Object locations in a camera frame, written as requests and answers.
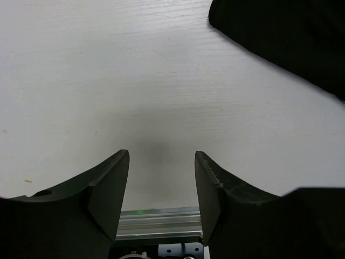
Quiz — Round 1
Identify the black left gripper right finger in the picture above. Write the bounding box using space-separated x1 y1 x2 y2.
195 151 344 258

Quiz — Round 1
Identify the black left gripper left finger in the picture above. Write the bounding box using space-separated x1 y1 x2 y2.
1 149 129 258

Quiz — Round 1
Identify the black pleated skirt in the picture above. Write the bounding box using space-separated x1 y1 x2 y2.
208 1 344 101

